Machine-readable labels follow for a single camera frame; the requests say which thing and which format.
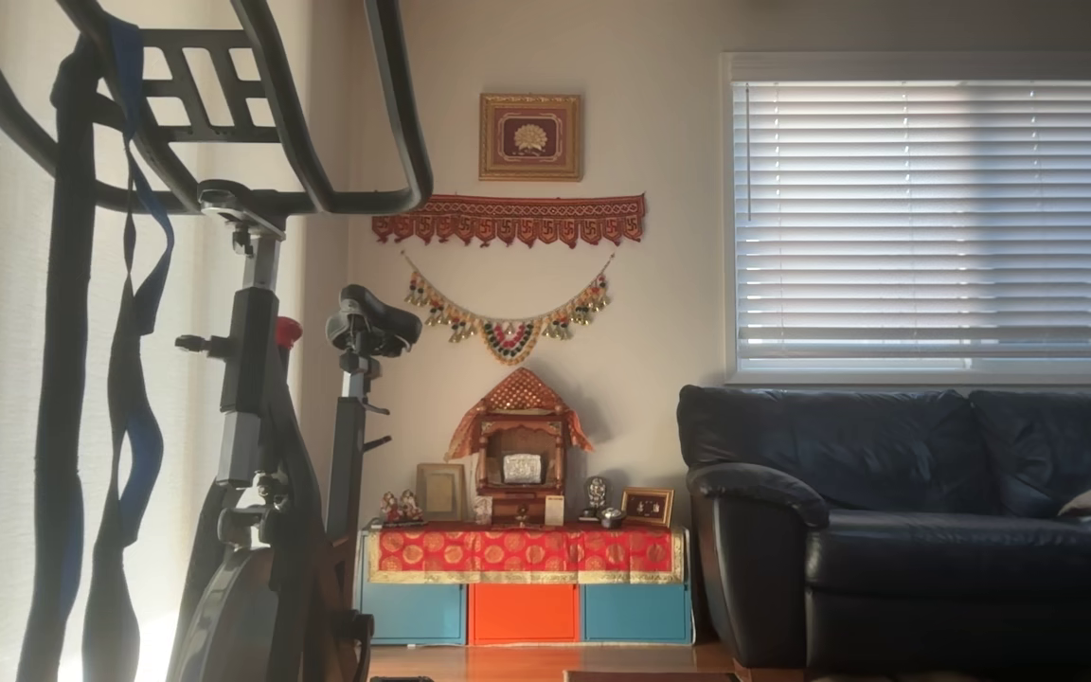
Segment small colourful figurines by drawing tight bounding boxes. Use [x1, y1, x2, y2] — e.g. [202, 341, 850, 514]
[380, 490, 425, 527]

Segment black leather sofa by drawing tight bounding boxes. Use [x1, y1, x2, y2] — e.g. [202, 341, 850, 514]
[677, 384, 1091, 682]

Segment beige photo frame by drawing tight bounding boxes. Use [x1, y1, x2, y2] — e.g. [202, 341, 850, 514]
[416, 462, 467, 522]

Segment black hanging strap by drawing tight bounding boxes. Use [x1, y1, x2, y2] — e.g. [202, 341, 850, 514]
[17, 33, 99, 682]

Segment red embroidered wall hanging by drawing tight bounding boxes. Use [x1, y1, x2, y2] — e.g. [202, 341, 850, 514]
[372, 193, 647, 250]

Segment black exercise bike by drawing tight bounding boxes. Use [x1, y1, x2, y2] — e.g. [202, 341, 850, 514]
[0, 0, 435, 682]

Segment red and gold cloth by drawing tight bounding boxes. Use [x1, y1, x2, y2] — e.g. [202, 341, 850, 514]
[366, 524, 687, 584]

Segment small wooden shrine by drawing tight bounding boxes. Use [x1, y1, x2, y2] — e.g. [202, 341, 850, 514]
[444, 368, 595, 525]

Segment blue and orange cabinet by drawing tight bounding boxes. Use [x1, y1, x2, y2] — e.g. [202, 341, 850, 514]
[353, 529, 695, 647]

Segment small gold framed picture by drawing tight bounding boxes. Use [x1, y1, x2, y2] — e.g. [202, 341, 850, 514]
[621, 487, 675, 529]

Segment blue and black strap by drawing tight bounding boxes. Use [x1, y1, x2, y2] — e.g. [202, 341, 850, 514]
[81, 14, 177, 682]

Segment white window blind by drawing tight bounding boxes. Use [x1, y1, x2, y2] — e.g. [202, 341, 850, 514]
[724, 52, 1091, 385]

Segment beaded wall garland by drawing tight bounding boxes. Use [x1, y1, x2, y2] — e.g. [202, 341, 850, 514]
[402, 252, 617, 367]

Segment white curtain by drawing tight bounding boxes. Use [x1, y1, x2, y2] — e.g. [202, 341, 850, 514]
[0, 0, 319, 682]

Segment gold framed wall picture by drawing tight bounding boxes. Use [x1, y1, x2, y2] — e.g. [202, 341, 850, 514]
[479, 93, 583, 182]

